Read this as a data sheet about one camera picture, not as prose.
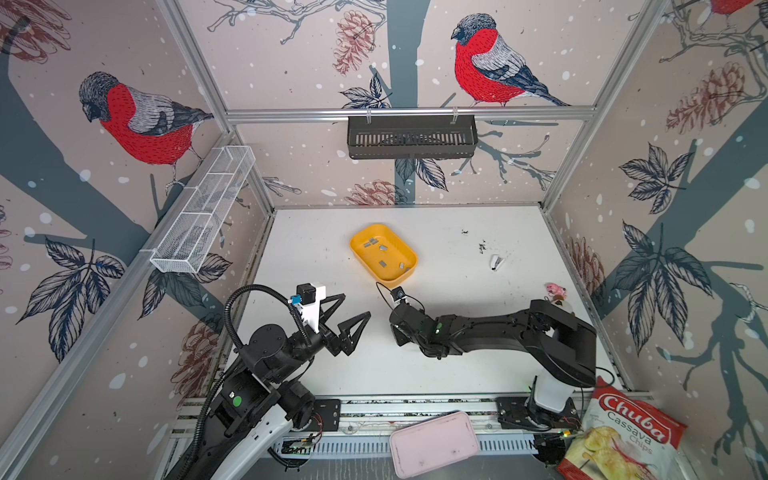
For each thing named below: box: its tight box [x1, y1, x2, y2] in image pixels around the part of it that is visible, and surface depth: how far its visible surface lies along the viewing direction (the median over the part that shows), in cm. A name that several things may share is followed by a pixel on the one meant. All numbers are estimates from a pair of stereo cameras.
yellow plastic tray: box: [349, 224, 418, 288], surface depth 109 cm
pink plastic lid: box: [389, 411, 480, 479], surface depth 69 cm
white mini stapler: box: [490, 255, 505, 272], surface depth 103 cm
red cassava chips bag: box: [557, 376, 698, 480], surface depth 67 cm
